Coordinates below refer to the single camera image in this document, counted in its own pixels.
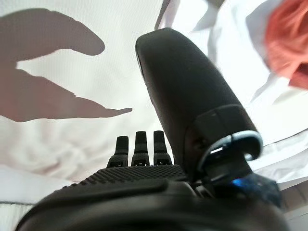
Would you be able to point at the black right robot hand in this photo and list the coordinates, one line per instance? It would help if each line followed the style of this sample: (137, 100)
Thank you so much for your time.
(183, 86)

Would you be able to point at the orange red garment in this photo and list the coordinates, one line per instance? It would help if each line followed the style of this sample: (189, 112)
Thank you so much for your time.
(288, 41)

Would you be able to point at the white bed sheet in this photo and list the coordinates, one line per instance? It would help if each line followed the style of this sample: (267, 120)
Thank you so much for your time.
(72, 79)

